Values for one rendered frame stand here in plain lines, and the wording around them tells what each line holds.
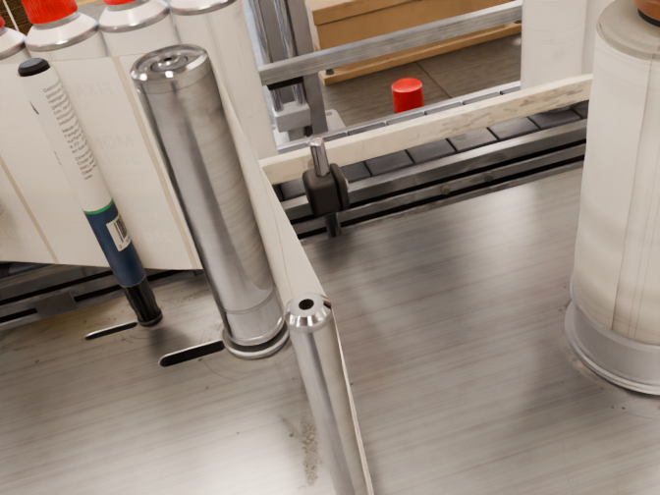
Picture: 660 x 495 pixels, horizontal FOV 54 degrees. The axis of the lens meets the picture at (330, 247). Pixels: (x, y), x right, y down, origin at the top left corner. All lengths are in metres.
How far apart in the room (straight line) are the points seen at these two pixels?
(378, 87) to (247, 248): 0.48
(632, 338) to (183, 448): 0.24
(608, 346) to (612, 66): 0.15
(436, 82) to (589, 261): 0.50
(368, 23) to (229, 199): 0.52
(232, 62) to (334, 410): 0.36
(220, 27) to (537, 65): 0.27
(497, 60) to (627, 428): 0.57
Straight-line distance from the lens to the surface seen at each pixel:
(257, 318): 0.39
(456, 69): 0.84
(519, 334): 0.41
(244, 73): 0.51
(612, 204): 0.32
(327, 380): 0.17
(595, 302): 0.36
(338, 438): 0.19
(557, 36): 0.59
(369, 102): 0.78
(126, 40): 0.50
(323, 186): 0.48
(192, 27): 0.50
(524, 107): 0.58
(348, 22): 0.83
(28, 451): 0.43
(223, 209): 0.35
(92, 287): 0.57
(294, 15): 0.66
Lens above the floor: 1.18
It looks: 38 degrees down
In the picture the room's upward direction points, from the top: 12 degrees counter-clockwise
